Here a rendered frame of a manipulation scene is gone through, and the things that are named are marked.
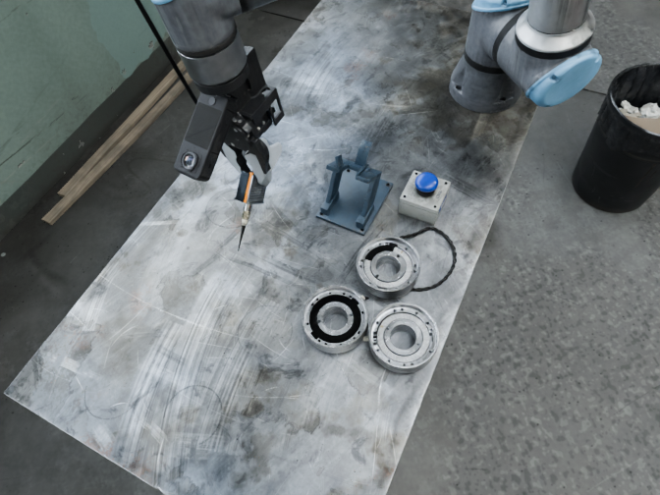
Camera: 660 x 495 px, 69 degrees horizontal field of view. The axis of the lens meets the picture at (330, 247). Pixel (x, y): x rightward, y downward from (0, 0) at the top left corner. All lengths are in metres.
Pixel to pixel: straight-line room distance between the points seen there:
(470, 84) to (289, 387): 0.69
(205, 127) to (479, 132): 0.59
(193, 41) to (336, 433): 0.54
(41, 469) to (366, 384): 1.28
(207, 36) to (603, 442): 1.49
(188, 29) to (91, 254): 1.57
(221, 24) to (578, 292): 1.52
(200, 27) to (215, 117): 0.12
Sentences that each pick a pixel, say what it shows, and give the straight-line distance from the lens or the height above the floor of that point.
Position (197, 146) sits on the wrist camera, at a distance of 0.65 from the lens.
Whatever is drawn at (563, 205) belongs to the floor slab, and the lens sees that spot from 2.02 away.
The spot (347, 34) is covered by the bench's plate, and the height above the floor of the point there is 0.80.
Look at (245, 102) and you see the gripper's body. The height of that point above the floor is 1.09.
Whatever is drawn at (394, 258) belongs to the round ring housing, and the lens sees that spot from 0.81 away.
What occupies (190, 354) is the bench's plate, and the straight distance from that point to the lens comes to 0.82.
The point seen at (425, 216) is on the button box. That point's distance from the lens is 0.87.
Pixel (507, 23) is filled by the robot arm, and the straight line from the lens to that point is 0.96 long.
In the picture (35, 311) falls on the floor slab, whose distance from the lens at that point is 2.06.
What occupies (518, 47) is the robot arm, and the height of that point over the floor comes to 1.01.
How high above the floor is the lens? 1.53
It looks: 59 degrees down
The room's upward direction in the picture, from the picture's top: 8 degrees counter-clockwise
